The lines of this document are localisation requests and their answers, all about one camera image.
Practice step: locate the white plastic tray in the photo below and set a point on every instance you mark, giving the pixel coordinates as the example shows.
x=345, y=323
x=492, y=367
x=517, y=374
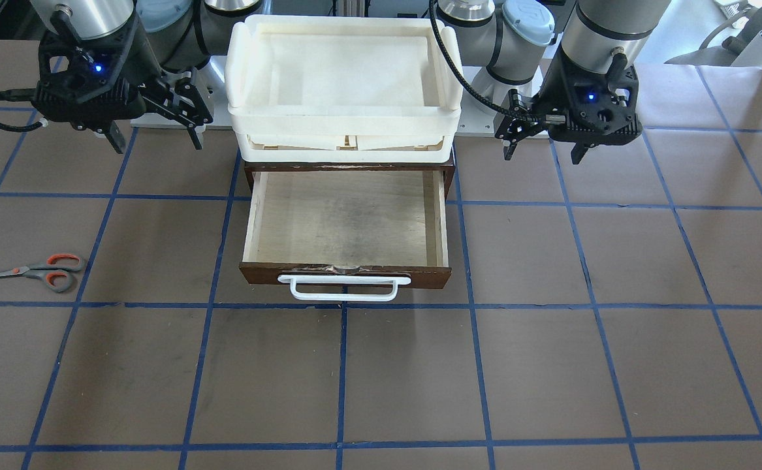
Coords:
x=342, y=90

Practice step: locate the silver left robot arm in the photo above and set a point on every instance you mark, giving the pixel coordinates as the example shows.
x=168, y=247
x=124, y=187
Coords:
x=513, y=43

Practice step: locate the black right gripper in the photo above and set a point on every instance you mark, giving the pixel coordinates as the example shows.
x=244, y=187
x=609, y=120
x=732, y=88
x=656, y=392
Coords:
x=137, y=60

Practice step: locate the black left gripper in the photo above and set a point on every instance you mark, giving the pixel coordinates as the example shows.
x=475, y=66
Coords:
x=554, y=88

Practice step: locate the wooden drawer with white handle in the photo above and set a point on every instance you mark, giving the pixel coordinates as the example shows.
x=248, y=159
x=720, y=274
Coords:
x=381, y=228

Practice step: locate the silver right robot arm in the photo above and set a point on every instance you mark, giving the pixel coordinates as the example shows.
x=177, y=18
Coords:
x=182, y=34

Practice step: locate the grey orange scissors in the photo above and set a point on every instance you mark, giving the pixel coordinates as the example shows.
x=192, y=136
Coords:
x=57, y=272

